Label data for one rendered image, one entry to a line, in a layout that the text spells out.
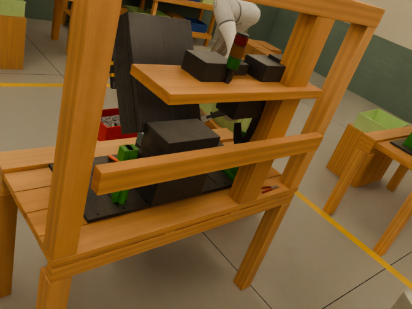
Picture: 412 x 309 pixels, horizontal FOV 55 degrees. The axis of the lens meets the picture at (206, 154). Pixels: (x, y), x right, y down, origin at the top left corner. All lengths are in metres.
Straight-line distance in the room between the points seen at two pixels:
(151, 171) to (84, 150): 0.26
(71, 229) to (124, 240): 0.27
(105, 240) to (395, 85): 7.93
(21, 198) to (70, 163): 0.55
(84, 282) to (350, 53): 2.00
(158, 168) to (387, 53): 8.00
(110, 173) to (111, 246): 0.42
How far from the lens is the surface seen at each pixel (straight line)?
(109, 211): 1.73
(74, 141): 1.23
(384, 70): 9.11
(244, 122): 2.97
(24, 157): 2.00
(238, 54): 1.49
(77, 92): 1.16
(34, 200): 1.78
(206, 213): 1.91
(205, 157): 1.54
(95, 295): 2.59
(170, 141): 1.63
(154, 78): 1.37
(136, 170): 1.35
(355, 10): 1.95
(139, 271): 2.76
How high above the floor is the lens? 2.00
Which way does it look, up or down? 28 degrees down
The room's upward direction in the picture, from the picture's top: 19 degrees clockwise
